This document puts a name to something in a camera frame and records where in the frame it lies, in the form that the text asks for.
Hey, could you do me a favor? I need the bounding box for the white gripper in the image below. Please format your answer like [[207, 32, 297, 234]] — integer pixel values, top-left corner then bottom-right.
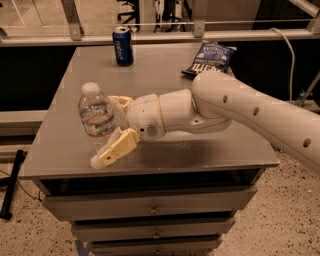
[[90, 94, 165, 169]]

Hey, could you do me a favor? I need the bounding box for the clear plastic water bottle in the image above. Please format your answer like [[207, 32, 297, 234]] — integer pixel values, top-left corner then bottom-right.
[[78, 82, 116, 151]]

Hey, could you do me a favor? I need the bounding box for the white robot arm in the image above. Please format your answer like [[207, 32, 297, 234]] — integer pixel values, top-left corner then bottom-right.
[[90, 71, 320, 173]]

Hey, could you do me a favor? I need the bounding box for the blue pepsi can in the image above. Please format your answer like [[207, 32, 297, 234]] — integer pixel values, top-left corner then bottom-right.
[[112, 26, 133, 66]]

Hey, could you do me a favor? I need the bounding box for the top grey drawer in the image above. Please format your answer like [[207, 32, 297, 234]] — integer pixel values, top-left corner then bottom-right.
[[44, 185, 257, 221]]

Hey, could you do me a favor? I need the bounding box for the grey drawer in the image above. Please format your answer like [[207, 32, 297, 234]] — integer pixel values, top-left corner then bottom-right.
[[44, 185, 257, 221], [72, 217, 235, 242], [91, 236, 222, 256]]

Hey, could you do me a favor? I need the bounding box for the grey drawer cabinet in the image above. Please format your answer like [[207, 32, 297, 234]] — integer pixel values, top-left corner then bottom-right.
[[19, 43, 280, 256]]

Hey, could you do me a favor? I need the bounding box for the metal railing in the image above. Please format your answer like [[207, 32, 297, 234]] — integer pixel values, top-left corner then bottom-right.
[[0, 0, 319, 47]]

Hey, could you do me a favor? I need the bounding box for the blue kettle chips bag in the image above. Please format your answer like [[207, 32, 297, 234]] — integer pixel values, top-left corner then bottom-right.
[[182, 42, 237, 76]]

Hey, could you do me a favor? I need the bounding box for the middle grey drawer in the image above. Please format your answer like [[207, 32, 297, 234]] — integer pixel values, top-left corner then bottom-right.
[[72, 217, 235, 242]]

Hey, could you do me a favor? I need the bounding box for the black office chair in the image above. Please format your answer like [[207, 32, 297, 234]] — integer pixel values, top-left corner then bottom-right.
[[116, 0, 140, 24]]

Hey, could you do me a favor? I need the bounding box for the bottom grey drawer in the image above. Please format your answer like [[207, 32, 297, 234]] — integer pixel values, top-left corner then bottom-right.
[[91, 236, 222, 256]]

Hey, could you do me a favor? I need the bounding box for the black bar on floor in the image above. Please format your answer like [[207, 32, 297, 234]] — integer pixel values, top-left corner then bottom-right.
[[0, 150, 25, 220]]

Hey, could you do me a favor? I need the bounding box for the thin black floor cable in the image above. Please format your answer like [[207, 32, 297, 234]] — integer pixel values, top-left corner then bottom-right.
[[0, 169, 44, 202]]

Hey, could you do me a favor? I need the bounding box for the white cable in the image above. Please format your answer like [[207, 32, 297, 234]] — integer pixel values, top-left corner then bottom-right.
[[269, 27, 296, 103]]

